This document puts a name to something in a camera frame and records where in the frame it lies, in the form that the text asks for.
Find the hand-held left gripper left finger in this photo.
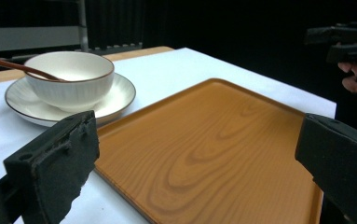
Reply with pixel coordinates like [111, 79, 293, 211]
[3, 110, 101, 224]

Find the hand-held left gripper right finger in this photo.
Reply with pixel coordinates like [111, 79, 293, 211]
[295, 113, 357, 224]

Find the white ribbed bowl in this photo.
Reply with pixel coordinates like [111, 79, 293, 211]
[23, 50, 116, 114]

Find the white saucer plate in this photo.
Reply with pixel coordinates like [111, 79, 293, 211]
[5, 72, 137, 128]

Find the brown wooden spoon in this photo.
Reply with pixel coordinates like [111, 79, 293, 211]
[0, 52, 64, 83]

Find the metal stand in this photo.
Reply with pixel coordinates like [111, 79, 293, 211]
[0, 0, 89, 53]

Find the black power strip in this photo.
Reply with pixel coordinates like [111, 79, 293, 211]
[76, 42, 144, 56]

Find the wooden tray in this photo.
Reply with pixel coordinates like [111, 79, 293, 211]
[93, 77, 323, 224]

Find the white table cloth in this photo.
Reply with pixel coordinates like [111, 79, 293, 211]
[0, 47, 337, 224]

